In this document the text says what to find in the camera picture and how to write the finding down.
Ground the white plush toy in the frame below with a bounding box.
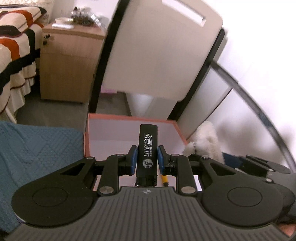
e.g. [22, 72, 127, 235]
[183, 121, 225, 164]

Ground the yellow handled screwdriver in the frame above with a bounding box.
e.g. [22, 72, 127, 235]
[161, 175, 169, 187]

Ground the black lighter with white print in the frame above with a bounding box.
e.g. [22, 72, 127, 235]
[136, 124, 158, 187]

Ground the person's right hand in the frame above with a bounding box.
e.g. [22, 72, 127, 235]
[279, 223, 296, 237]

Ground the blue quilted sofa cover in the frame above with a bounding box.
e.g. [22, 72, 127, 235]
[1, 121, 84, 232]

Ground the pink paper bag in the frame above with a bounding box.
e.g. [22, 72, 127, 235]
[101, 88, 117, 94]

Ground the wooden bedside drawer cabinet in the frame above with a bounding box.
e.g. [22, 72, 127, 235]
[40, 23, 105, 103]

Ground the white remote control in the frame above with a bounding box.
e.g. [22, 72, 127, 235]
[52, 23, 74, 30]

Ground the striped cream orange black blanket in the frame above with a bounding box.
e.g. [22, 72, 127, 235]
[1, 4, 47, 123]

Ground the white bowl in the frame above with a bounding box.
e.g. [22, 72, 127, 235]
[55, 17, 74, 24]

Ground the clutter pile on cabinet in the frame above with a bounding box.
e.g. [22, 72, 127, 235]
[71, 6, 108, 30]

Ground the white quilted headboard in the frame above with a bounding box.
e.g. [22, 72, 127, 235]
[35, 0, 55, 25]

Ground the dark curved metal rail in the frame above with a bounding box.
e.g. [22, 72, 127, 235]
[210, 60, 295, 172]

